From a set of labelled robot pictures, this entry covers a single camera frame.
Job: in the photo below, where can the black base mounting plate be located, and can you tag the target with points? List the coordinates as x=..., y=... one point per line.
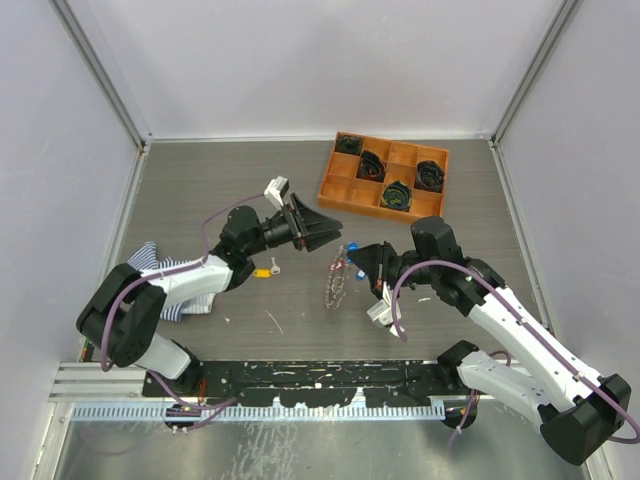
x=392, y=383

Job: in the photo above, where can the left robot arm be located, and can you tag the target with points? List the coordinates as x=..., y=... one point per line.
x=122, y=316

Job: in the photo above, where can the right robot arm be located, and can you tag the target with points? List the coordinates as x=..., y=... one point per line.
x=573, y=406

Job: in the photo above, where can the black rolled belt middle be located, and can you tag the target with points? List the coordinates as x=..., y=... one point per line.
x=371, y=167

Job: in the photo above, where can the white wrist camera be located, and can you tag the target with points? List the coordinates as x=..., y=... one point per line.
x=276, y=190
x=381, y=314

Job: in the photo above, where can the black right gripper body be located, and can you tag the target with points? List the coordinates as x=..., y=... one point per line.
x=392, y=269

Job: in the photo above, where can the large metal disc keyring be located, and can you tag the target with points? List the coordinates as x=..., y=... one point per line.
x=335, y=289

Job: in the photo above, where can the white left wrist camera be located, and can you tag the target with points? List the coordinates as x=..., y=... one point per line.
x=276, y=190

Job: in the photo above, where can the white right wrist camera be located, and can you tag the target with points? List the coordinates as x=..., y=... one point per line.
x=381, y=314

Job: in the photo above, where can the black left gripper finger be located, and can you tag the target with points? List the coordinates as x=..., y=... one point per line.
x=310, y=221
x=314, y=242

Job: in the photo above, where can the orange wooden compartment tray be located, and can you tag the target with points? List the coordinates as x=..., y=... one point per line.
x=387, y=179

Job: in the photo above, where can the black rolled belt back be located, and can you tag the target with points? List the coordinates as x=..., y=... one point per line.
x=349, y=144

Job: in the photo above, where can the slotted cable duct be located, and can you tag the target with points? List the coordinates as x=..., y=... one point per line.
x=167, y=411

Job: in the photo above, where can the aluminium frame rail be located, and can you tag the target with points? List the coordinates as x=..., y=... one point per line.
x=86, y=381

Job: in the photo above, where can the black rolled belt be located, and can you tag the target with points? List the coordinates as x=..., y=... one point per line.
x=349, y=144
x=371, y=167
x=429, y=177

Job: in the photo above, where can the key with yellow tag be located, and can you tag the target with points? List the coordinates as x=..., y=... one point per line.
x=264, y=273

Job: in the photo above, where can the blue yellow rolled belt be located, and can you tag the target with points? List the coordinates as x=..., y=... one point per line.
x=396, y=196

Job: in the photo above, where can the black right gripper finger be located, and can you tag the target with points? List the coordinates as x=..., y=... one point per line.
x=370, y=271
x=368, y=255

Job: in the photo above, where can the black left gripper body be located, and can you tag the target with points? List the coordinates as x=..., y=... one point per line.
x=296, y=230

